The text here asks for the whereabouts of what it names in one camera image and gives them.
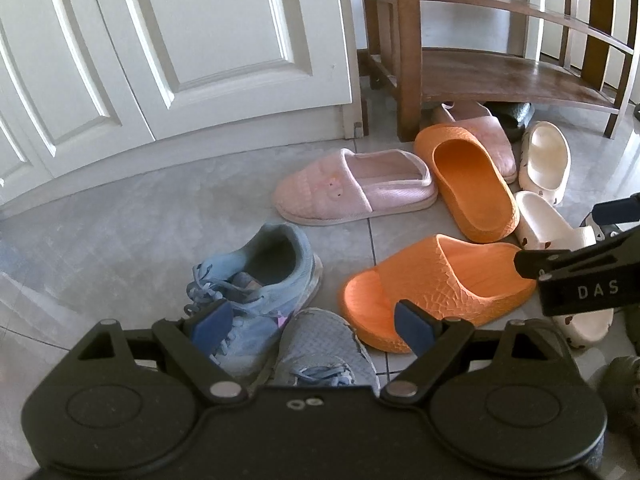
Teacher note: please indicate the brown wooden shoe rack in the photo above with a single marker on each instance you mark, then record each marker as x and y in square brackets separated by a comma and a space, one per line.
[598, 58]

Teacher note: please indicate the cream heart slide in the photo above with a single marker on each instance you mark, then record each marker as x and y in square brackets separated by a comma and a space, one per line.
[541, 227]
[545, 162]

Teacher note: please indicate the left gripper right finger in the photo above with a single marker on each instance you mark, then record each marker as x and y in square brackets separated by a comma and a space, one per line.
[436, 345]

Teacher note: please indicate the blue sneaker with pink logo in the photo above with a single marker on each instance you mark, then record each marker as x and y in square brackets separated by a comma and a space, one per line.
[267, 281]

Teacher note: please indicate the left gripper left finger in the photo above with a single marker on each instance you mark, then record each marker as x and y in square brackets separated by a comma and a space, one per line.
[190, 343]

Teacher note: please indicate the pink plush slipper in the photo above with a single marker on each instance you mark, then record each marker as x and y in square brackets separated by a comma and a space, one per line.
[346, 186]
[478, 120]

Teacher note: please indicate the white panelled door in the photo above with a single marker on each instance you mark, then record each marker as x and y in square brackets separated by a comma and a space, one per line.
[93, 90]

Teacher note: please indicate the orange slide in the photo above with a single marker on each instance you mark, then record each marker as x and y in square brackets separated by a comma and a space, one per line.
[469, 182]
[443, 276]

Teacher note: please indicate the dark green textured slide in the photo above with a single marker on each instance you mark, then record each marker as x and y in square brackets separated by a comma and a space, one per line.
[514, 118]

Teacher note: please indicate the black white laced sneaker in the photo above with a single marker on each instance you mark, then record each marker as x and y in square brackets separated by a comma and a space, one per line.
[619, 388]

